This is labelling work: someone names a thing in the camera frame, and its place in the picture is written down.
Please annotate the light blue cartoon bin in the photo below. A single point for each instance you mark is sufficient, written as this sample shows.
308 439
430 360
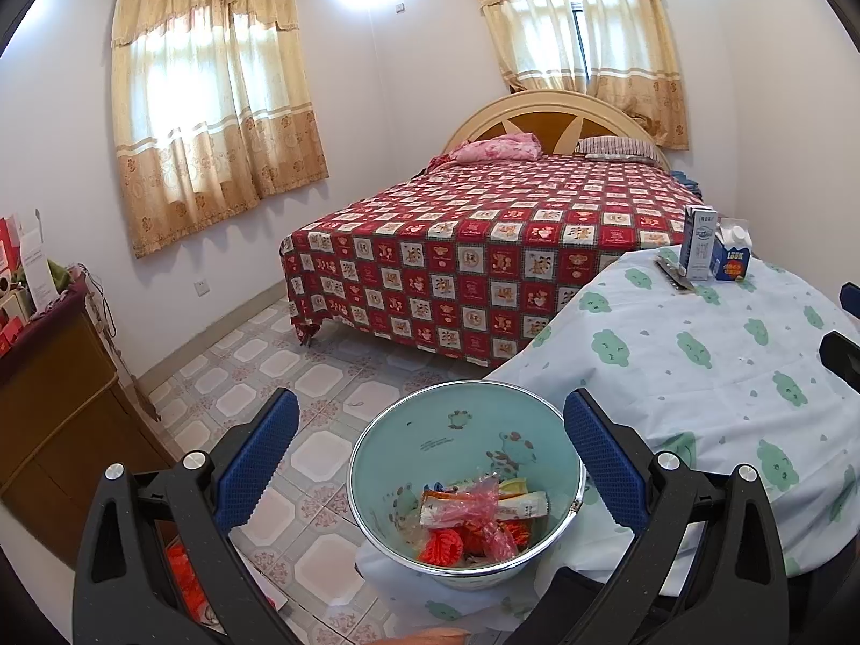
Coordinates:
416 443

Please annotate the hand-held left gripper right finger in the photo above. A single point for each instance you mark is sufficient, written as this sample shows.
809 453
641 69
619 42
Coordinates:
603 463

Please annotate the white card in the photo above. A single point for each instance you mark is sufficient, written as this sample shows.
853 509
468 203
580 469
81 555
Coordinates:
37 262

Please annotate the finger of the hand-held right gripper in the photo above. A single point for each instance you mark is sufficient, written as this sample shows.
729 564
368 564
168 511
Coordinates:
843 363
851 299

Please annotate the bed with red checkered cover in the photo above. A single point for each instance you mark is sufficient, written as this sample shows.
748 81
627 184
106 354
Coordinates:
484 248

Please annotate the tall white carton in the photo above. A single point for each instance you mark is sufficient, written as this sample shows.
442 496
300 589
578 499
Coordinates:
699 242

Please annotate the wooden cabinet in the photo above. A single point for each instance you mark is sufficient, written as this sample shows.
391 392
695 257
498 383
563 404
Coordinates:
60 416

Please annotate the maroon cloth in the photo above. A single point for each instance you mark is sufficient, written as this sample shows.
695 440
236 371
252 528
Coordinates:
60 312

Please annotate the narrow beige patterned curtain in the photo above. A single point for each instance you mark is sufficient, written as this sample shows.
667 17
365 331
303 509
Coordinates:
638 40
524 20

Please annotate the table with green-print cloth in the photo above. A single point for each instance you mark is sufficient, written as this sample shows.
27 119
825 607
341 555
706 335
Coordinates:
672 363

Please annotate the green cloth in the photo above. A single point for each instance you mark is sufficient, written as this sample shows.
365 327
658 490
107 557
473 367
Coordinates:
59 279

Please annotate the wide beige patterned curtain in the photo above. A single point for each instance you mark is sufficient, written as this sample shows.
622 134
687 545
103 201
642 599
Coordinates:
208 107

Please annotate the striped pillow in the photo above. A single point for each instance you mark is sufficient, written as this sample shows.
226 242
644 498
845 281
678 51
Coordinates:
618 148

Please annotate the blue gable carton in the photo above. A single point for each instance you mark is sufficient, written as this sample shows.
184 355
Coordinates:
731 259

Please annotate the cream wooden bed headboard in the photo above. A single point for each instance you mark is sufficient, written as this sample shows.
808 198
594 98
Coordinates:
497 114

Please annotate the white orange wrapper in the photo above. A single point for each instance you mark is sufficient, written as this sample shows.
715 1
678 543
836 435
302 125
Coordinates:
443 504

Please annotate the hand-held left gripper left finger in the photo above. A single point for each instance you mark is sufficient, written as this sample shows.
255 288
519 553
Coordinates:
259 463

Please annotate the red ribbed foam net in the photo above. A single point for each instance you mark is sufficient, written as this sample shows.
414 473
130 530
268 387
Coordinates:
443 544
514 529

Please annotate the pink blanket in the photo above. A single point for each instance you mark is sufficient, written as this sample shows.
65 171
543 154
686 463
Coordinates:
497 148

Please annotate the red plastic bag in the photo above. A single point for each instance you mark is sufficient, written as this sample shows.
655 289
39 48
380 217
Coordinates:
183 578

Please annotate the yellow printed plastic bag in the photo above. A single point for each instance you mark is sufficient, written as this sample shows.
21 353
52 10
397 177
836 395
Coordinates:
510 487

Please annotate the stack of blue folded cloths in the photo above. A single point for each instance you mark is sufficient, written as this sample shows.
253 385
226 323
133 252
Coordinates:
686 181

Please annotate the wall socket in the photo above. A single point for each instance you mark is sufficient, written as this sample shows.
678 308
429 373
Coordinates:
201 287

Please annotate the dark flat wrapper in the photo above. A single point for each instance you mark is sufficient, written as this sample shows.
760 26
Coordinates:
674 274

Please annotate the red gift box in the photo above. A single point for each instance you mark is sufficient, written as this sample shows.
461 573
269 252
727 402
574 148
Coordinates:
8 242

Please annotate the person's left hand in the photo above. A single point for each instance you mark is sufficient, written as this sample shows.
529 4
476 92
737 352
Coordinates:
433 637

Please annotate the window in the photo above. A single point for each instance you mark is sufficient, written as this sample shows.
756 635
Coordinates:
580 27

